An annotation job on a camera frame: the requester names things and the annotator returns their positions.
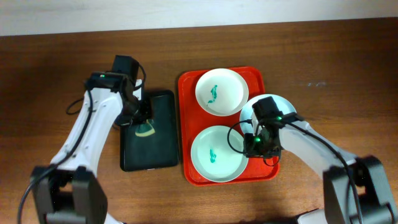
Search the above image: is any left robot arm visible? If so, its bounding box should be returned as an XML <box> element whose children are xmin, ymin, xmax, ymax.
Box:
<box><xmin>21</xmin><ymin>55</ymin><xmax>149</xmax><ymax>223</ymax></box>

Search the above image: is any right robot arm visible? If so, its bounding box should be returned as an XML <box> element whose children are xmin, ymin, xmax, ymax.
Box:
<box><xmin>239</xmin><ymin>94</ymin><xmax>397</xmax><ymax>224</ymax></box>

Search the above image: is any red plastic tray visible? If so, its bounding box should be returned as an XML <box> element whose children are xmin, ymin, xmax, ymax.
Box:
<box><xmin>178</xmin><ymin>70</ymin><xmax>280</xmax><ymax>187</ymax></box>

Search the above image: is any black plastic tray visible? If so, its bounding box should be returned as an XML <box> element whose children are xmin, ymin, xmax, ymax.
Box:
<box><xmin>120</xmin><ymin>90</ymin><xmax>179</xmax><ymax>172</ymax></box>

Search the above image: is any white plate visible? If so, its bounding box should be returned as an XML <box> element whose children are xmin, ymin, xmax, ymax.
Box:
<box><xmin>195</xmin><ymin>68</ymin><xmax>249</xmax><ymax>116</ymax></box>

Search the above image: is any light blue plate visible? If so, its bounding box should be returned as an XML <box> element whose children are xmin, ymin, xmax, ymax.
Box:
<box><xmin>239</xmin><ymin>94</ymin><xmax>296</xmax><ymax>134</ymax></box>

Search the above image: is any mint green plate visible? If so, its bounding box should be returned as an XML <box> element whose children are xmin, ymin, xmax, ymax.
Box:
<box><xmin>190</xmin><ymin>126</ymin><xmax>249</xmax><ymax>183</ymax></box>

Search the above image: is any green yellow sponge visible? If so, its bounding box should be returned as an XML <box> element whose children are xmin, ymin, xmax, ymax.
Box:
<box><xmin>135</xmin><ymin>119</ymin><xmax>155</xmax><ymax>138</ymax></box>

